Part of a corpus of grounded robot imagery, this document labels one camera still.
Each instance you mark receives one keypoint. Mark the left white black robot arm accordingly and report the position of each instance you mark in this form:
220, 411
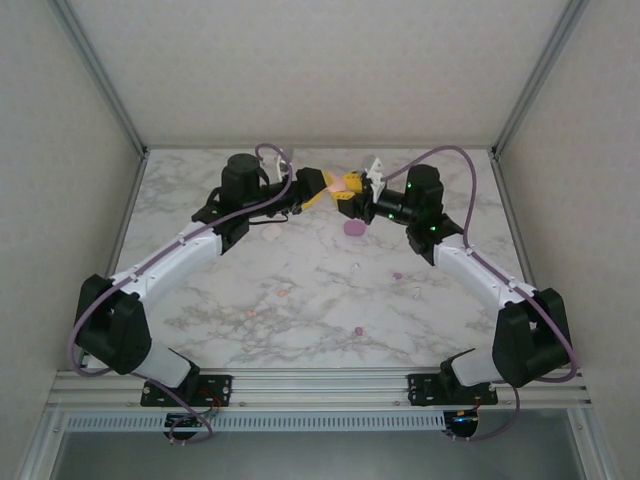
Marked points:
170, 265

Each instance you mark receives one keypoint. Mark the small circuit board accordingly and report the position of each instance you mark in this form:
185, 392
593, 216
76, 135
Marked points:
187, 421
462, 417

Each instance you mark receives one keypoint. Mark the aluminium table edge rail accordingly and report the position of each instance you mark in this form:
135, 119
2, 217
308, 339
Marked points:
512, 215
200, 146
125, 215

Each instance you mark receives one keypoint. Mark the purple earbud charging case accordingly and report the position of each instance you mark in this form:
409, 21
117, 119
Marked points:
353, 229

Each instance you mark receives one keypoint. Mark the aluminium mounting rail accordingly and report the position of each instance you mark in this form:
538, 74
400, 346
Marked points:
320, 385

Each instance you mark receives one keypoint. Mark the aluminium frame leg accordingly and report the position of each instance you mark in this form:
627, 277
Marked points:
595, 450
45, 450

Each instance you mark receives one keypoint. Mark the aluminium frame post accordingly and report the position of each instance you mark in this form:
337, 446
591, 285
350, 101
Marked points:
104, 80
536, 80

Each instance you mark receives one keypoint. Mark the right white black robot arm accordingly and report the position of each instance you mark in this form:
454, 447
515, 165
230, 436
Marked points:
480, 285

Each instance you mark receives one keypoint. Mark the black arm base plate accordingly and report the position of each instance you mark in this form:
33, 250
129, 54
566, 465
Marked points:
420, 392
222, 395

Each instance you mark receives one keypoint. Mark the pink earbud charging case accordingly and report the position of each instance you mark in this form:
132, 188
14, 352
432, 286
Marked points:
339, 185

